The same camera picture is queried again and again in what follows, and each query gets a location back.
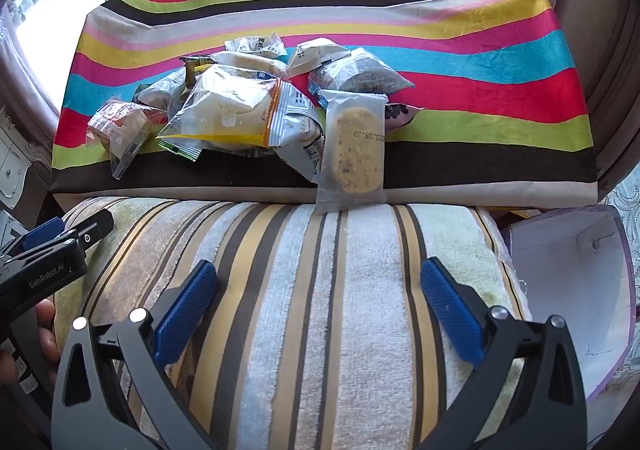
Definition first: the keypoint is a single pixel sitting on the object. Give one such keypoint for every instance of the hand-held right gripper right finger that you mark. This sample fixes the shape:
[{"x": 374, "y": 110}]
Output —
[{"x": 450, "y": 312}]

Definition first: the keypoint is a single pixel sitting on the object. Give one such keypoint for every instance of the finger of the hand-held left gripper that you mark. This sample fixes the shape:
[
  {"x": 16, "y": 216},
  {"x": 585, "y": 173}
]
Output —
[{"x": 85, "y": 230}]

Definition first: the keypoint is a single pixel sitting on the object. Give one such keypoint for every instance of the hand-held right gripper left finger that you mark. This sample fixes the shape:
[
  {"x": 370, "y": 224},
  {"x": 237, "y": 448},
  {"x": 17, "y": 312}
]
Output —
[{"x": 185, "y": 312}]

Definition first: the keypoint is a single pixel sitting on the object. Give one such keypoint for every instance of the clear red print bread packet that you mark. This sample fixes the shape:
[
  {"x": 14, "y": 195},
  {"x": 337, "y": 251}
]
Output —
[{"x": 115, "y": 123}]

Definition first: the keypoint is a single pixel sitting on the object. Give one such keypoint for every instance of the purple cardboard box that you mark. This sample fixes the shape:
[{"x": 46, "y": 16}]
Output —
[{"x": 565, "y": 290}]

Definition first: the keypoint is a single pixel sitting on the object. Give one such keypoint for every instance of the green white snack packet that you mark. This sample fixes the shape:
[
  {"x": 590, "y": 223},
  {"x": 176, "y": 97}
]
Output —
[{"x": 179, "y": 149}]

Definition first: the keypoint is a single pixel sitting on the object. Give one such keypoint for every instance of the grey clear snack packet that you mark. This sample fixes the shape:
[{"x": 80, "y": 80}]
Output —
[{"x": 160, "y": 90}]

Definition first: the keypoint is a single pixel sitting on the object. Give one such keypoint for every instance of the large white bun packet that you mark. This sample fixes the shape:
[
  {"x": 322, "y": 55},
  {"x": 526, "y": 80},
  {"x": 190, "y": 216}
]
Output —
[{"x": 225, "y": 105}]

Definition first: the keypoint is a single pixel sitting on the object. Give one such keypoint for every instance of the frosted round cracker packet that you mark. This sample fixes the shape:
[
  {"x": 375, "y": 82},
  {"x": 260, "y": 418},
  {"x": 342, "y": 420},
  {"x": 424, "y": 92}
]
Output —
[{"x": 352, "y": 150}]

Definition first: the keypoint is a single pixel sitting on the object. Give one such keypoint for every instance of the yellow snack packet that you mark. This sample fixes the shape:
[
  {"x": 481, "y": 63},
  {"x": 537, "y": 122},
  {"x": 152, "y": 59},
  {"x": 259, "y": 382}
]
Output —
[{"x": 192, "y": 68}]

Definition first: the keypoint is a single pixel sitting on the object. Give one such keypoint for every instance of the clear barcode snack packet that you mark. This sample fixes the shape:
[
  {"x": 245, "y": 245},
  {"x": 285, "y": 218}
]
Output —
[{"x": 306, "y": 150}]

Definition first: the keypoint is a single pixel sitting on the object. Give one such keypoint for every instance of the pink packet dark print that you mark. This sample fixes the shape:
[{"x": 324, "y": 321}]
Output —
[{"x": 400, "y": 114}]

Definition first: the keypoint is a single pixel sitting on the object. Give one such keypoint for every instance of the pale cake clear packet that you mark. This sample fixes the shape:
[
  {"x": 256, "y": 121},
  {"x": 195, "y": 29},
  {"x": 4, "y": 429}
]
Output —
[{"x": 247, "y": 63}]

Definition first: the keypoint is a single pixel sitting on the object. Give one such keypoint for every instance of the small clear pale snack packet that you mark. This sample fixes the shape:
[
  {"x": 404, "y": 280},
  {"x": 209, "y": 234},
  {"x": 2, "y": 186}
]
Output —
[{"x": 255, "y": 45}]

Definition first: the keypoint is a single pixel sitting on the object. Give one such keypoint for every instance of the white packet black letters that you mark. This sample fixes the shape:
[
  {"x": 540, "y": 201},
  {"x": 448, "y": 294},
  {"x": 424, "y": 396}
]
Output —
[{"x": 315, "y": 55}]

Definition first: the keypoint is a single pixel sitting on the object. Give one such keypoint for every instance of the person's left hand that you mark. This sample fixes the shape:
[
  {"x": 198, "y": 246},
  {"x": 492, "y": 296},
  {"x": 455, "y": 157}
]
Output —
[{"x": 47, "y": 335}]

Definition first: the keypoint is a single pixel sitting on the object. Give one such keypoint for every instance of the white ornate cabinet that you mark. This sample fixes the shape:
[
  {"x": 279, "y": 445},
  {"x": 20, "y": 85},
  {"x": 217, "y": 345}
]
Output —
[{"x": 17, "y": 160}]

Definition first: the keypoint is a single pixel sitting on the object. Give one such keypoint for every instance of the striped beige towel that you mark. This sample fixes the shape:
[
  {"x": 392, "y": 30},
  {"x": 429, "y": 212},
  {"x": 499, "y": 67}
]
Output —
[{"x": 320, "y": 305}]

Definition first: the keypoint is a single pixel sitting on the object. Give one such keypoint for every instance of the sheer patterned curtain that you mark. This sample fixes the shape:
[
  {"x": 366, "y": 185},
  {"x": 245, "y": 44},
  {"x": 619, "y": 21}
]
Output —
[{"x": 20, "y": 55}]

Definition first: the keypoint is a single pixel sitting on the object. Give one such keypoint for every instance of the white lace curtain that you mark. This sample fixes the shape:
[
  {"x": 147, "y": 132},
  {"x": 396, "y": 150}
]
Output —
[{"x": 625, "y": 210}]

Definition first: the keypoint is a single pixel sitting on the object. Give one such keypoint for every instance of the multicolour striped cloth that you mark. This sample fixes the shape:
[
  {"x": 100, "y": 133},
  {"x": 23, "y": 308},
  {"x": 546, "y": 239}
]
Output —
[{"x": 450, "y": 55}]

